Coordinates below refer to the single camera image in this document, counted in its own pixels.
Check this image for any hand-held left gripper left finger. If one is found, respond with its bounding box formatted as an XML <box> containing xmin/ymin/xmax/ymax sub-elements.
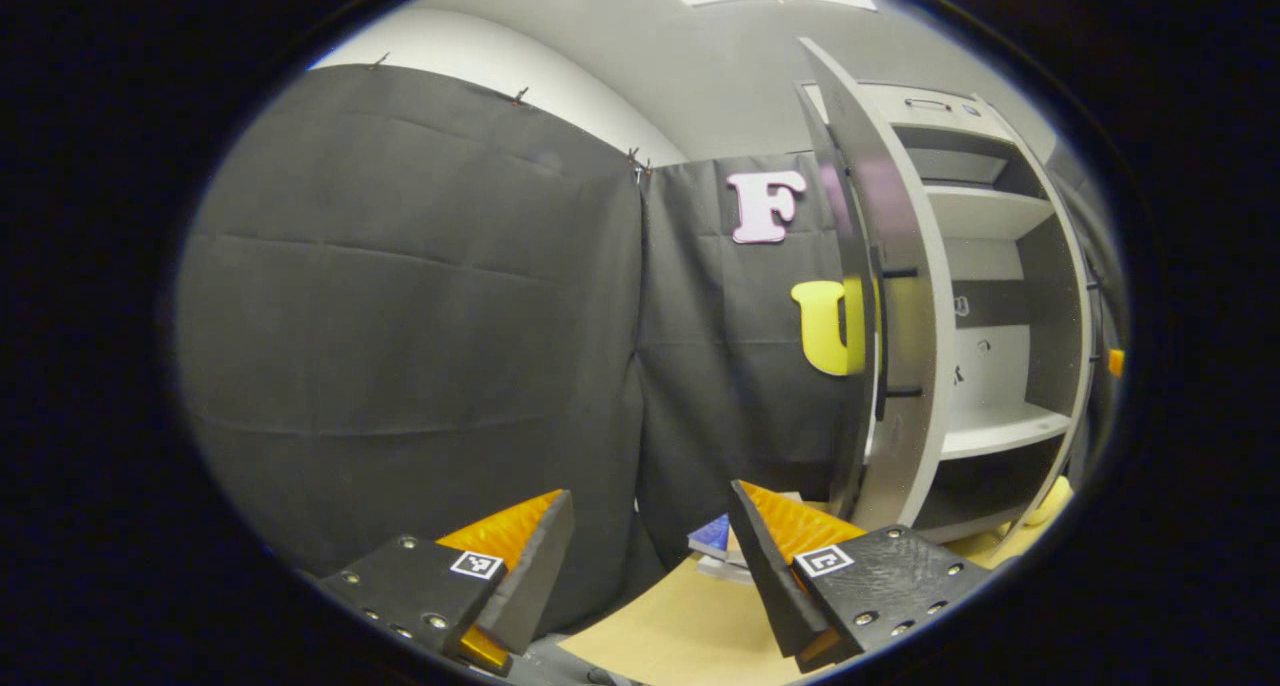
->
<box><xmin>318</xmin><ymin>488</ymin><xmax>576</xmax><ymax>677</ymax></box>

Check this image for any grey cabinet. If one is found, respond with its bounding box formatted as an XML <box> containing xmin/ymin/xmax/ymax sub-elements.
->
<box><xmin>800</xmin><ymin>80</ymin><xmax>1101</xmax><ymax>559</ymax></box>

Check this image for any black backdrop cloth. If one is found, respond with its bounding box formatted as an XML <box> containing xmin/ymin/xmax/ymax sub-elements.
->
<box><xmin>175</xmin><ymin>63</ymin><xmax>883</xmax><ymax>639</ymax></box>

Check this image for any black door handle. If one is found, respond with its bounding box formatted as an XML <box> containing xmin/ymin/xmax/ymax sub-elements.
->
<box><xmin>1085</xmin><ymin>278</ymin><xmax>1105</xmax><ymax>367</ymax></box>

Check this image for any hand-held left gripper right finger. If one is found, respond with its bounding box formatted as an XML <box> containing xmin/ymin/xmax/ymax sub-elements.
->
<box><xmin>728</xmin><ymin>480</ymin><xmax>993</xmax><ymax>675</ymax></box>

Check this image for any grey cabinet drawer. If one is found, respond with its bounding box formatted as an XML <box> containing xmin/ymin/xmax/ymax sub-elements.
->
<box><xmin>805</xmin><ymin>80</ymin><xmax>1016</xmax><ymax>143</ymax></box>

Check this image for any yellow sponge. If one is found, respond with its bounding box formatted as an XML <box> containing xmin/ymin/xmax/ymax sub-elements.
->
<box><xmin>1020</xmin><ymin>475</ymin><xmax>1077</xmax><ymax>529</ymax></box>

